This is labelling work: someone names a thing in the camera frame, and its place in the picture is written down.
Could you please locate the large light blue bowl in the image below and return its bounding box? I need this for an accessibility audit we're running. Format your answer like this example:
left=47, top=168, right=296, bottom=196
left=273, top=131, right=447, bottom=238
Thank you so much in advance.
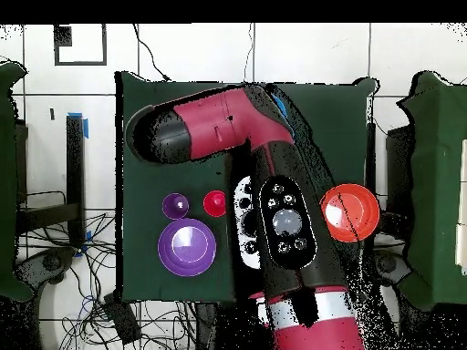
left=270, top=92, right=290, bottom=123

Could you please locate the large orange bowl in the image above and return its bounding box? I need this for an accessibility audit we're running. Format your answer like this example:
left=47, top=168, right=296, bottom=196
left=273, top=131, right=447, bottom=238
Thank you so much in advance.
left=319, top=183, right=381, bottom=243

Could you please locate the red cup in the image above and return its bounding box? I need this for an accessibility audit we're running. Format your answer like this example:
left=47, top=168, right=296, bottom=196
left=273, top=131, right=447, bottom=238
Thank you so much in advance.
left=202, top=190, right=228, bottom=219

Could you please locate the purple cup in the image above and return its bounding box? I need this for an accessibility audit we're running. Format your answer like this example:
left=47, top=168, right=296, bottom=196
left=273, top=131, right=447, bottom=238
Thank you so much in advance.
left=161, top=192, right=191, bottom=221

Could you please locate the dark green table cloth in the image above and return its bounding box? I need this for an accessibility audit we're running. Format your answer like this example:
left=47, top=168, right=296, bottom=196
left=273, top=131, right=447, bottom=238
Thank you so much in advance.
left=115, top=70, right=379, bottom=304

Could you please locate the purple bowl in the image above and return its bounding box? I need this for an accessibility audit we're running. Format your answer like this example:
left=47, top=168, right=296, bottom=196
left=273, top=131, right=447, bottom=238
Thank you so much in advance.
left=157, top=217, right=217, bottom=278

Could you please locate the black equipment stand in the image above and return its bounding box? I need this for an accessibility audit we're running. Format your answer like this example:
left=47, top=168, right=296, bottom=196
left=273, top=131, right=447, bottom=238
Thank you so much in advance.
left=16, top=114, right=87, bottom=249
left=365, top=121, right=415, bottom=238

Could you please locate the black power strip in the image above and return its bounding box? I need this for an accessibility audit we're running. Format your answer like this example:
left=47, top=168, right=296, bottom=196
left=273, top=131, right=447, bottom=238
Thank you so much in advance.
left=101, top=293, right=141, bottom=345

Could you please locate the green clothed side table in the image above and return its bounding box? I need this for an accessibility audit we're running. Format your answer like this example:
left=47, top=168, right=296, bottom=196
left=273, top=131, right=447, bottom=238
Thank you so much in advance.
left=397, top=70, right=467, bottom=311
left=0, top=61, right=34, bottom=304

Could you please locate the thin black cable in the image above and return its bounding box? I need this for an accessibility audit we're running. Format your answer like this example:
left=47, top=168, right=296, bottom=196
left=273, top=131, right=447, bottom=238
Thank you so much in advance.
left=132, top=24, right=171, bottom=82

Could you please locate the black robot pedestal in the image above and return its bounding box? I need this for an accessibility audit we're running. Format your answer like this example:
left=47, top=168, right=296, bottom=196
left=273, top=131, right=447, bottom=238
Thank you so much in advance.
left=194, top=302, right=273, bottom=350

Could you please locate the bundle of floor cables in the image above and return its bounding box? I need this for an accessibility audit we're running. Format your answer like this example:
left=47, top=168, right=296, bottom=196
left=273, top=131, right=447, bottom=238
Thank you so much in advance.
left=17, top=189, right=196, bottom=350

